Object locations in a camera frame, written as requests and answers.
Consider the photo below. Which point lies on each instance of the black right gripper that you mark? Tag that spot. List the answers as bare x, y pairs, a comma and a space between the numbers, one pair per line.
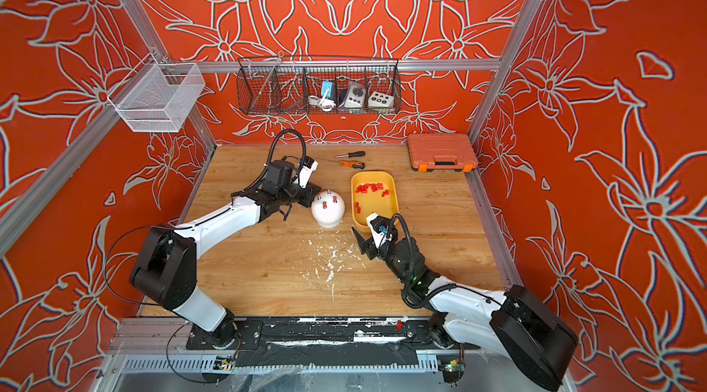
365, 246

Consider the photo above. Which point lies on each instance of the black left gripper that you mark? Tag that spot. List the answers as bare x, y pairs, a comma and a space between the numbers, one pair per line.
311, 191

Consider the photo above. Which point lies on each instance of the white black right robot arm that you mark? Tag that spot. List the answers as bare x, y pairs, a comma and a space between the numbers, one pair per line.
513, 323

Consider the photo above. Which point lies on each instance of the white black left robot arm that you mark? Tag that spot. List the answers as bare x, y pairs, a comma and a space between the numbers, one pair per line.
166, 266

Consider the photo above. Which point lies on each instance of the white dome screw fixture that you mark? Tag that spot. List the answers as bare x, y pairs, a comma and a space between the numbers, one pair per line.
332, 216

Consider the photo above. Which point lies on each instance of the yellow plastic tray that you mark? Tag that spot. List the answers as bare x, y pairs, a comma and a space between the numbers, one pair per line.
372, 192

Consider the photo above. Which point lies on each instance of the small black screwdriver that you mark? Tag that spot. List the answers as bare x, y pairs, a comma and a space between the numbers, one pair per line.
356, 154

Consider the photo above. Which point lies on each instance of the blue grey power strip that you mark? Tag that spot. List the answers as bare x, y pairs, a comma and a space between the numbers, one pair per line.
326, 90

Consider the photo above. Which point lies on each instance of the white round socket adapter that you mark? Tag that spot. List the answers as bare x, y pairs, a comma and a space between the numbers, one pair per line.
355, 96

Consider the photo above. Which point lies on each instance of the white button box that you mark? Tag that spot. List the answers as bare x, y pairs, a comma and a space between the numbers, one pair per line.
380, 101

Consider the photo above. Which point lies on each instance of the orange plastic tool case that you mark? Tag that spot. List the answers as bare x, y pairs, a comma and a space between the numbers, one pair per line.
441, 151

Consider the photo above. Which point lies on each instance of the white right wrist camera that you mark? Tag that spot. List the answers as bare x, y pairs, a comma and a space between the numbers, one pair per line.
379, 226

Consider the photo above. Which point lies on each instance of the orange handled long screwdriver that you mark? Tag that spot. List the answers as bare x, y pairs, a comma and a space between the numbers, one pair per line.
354, 164

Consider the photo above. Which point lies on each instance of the black wire wall basket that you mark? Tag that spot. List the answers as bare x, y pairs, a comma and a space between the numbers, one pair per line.
290, 85

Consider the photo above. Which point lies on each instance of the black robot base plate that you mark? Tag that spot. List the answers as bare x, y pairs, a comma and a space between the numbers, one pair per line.
333, 343

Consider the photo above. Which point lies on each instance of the clear plastic wall bin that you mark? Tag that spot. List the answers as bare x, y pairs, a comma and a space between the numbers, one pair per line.
157, 97

